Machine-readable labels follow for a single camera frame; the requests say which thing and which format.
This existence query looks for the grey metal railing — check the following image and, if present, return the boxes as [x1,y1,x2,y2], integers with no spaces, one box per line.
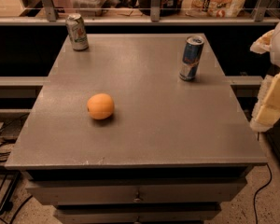
[0,0,280,26]

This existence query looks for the black cables on left floor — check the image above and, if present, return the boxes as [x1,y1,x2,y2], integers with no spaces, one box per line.
[0,114,34,224]

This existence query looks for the orange fruit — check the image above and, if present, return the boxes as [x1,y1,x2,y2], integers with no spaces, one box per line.
[87,93,115,119]

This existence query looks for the colourful snack bag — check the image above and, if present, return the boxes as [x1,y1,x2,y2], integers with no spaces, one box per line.
[186,0,245,18]

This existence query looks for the grey drawer cabinet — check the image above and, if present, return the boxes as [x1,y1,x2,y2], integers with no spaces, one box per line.
[7,35,266,224]

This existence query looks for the dark power adapter box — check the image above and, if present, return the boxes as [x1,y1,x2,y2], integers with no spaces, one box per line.
[0,119,23,142]

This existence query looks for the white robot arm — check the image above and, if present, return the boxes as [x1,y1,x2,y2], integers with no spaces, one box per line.
[250,22,280,133]

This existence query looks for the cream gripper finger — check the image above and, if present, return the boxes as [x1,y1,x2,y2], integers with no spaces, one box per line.
[250,73,280,133]
[250,30,273,54]

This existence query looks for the blue silver redbull can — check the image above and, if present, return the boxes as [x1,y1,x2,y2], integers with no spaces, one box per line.
[179,35,204,81]

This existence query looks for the black cable on right floor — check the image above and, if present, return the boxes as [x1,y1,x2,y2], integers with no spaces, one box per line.
[252,163,273,224]

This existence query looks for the white green 7up can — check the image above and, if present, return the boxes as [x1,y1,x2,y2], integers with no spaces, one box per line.
[65,13,89,50]

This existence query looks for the clear plastic container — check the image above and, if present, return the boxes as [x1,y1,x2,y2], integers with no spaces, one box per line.
[70,0,106,17]

